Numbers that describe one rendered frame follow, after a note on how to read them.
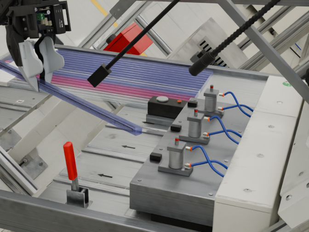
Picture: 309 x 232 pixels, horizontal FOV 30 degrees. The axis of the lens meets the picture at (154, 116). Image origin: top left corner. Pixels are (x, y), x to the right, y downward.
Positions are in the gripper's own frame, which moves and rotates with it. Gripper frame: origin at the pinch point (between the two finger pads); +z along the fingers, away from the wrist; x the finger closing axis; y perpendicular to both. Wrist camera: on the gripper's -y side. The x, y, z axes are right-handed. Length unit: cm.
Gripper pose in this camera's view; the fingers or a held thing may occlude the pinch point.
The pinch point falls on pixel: (38, 83)
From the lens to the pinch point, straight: 105.3
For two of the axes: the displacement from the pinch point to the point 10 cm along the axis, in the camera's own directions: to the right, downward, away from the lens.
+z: 1.1, 9.7, 2.3
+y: 7.2, 0.8, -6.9
